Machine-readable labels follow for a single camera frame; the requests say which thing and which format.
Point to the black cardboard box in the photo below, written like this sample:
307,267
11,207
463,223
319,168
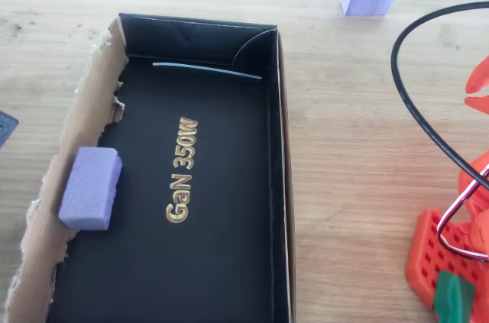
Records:
214,185

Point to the smooth purple foam block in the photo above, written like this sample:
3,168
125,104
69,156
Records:
89,189

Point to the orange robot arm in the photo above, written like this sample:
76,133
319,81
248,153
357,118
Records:
424,262

